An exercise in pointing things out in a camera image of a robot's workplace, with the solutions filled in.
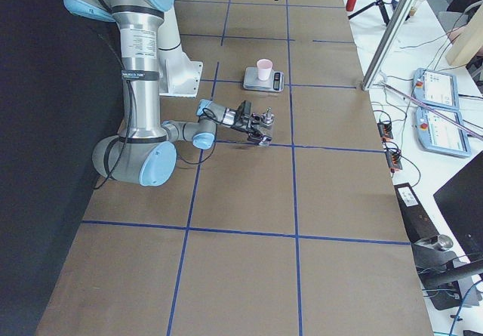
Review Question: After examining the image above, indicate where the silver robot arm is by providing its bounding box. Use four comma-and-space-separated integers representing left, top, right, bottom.
63, 0, 274, 186

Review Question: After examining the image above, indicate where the pink plastic cup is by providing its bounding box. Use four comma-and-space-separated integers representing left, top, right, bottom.
257, 58, 273, 81

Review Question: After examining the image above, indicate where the upper orange terminal block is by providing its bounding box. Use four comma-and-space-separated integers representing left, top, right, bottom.
377, 122, 393, 141

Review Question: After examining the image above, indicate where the lower teach pendant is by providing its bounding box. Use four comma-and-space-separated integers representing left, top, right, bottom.
415, 107, 472, 158

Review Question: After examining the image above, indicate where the black monitor stand clamp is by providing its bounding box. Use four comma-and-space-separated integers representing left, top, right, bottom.
411, 235, 482, 310

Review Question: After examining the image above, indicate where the orange terminal block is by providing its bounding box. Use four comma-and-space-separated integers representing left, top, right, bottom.
386, 148, 402, 173
377, 122, 393, 141

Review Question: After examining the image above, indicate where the silver digital kitchen scale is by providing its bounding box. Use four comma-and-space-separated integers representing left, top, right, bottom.
243, 67, 285, 93

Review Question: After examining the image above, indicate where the teach pendant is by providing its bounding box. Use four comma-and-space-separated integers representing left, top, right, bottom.
415, 107, 472, 158
413, 68, 460, 109

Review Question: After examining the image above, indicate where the black camera tripod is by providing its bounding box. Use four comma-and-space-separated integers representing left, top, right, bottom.
348, 0, 398, 26

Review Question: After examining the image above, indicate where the upper teach pendant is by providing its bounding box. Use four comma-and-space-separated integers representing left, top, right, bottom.
413, 68, 460, 109

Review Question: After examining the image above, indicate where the black monitor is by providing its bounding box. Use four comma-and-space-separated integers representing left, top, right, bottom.
433, 153, 483, 259

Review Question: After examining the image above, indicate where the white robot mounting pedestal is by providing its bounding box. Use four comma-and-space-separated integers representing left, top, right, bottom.
157, 7, 203, 98

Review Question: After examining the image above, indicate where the glass sauce bottle metal spout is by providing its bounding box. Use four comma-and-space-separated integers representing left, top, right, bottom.
259, 107, 275, 142

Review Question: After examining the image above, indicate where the black box white label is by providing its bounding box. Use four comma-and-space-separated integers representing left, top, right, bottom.
394, 183, 438, 243

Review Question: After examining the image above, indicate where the lower orange terminal block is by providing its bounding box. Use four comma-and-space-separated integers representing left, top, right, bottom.
386, 148, 402, 173

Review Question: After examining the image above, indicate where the aluminium frame post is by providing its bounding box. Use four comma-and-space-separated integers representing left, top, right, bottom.
361, 0, 415, 91

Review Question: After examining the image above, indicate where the wooden beam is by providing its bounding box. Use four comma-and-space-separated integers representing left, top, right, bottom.
446, 5, 482, 66

